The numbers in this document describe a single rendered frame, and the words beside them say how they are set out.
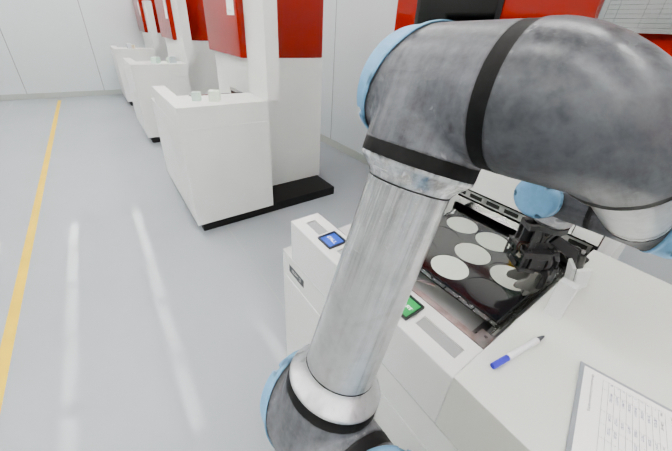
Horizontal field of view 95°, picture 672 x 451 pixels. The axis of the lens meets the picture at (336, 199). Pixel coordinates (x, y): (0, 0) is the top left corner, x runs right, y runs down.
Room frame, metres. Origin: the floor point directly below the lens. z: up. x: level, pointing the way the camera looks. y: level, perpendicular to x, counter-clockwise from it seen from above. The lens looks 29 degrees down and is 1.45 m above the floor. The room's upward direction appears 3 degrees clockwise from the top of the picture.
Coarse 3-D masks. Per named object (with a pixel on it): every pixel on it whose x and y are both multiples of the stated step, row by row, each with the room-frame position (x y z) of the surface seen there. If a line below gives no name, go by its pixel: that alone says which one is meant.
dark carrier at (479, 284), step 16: (480, 224) 0.88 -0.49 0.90; (448, 240) 0.78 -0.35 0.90; (464, 240) 0.78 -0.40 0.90; (432, 256) 0.69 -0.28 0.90; (496, 256) 0.71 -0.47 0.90; (432, 272) 0.63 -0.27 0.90; (480, 272) 0.64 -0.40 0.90; (464, 288) 0.57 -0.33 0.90; (480, 288) 0.58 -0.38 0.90; (496, 288) 0.58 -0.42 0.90; (480, 304) 0.53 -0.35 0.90; (496, 304) 0.53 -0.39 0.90; (512, 304) 0.53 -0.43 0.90; (496, 320) 0.48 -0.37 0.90
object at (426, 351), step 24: (312, 216) 0.77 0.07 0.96; (312, 240) 0.66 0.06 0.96; (312, 264) 0.65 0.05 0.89; (336, 264) 0.57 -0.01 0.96; (432, 312) 0.44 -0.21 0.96; (408, 336) 0.38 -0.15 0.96; (432, 336) 0.39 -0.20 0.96; (456, 336) 0.39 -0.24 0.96; (384, 360) 0.41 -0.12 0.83; (408, 360) 0.37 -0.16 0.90; (432, 360) 0.34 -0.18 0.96; (456, 360) 0.34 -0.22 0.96; (408, 384) 0.36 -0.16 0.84; (432, 384) 0.33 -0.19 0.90; (432, 408) 0.32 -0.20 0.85
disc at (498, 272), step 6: (492, 270) 0.65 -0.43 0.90; (498, 270) 0.65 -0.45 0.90; (504, 270) 0.65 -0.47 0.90; (492, 276) 0.62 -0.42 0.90; (498, 276) 0.63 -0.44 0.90; (504, 276) 0.63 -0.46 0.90; (498, 282) 0.60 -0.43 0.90; (504, 282) 0.60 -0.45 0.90; (510, 282) 0.61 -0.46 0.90; (510, 288) 0.58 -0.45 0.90; (516, 288) 0.58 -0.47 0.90
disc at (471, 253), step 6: (456, 246) 0.75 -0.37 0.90; (462, 246) 0.75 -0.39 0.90; (468, 246) 0.75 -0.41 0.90; (474, 246) 0.75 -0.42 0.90; (456, 252) 0.72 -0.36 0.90; (462, 252) 0.72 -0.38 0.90; (468, 252) 0.72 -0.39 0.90; (474, 252) 0.72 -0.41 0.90; (480, 252) 0.73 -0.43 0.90; (486, 252) 0.73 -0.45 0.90; (462, 258) 0.69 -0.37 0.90; (468, 258) 0.70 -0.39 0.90; (474, 258) 0.70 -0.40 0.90; (480, 258) 0.70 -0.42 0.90; (486, 258) 0.70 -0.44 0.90; (480, 264) 0.67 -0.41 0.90
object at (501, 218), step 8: (456, 200) 1.00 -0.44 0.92; (464, 200) 0.98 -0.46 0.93; (472, 200) 0.97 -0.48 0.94; (448, 208) 1.02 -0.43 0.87; (472, 208) 0.95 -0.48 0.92; (480, 208) 0.93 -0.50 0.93; (488, 208) 0.92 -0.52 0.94; (488, 216) 0.90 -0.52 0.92; (496, 216) 0.88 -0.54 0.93; (504, 216) 0.87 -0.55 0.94; (504, 224) 0.86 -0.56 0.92; (512, 224) 0.84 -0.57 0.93
